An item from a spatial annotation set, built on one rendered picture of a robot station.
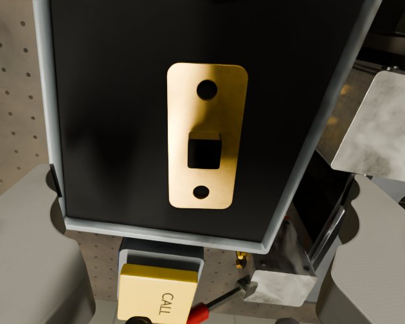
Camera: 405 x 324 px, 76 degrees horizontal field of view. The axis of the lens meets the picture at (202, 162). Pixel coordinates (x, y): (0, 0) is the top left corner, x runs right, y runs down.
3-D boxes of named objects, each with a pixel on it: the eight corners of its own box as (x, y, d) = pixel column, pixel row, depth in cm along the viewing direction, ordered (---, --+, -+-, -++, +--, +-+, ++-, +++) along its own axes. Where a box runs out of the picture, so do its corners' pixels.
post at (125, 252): (196, 132, 63) (193, 310, 25) (164, 126, 63) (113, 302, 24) (202, 102, 60) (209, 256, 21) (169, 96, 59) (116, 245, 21)
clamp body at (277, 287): (253, 176, 70) (299, 308, 39) (211, 169, 69) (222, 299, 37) (261, 152, 67) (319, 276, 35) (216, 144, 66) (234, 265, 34)
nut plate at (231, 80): (230, 206, 16) (233, 218, 15) (170, 204, 16) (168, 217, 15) (248, 65, 12) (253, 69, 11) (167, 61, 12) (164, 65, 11)
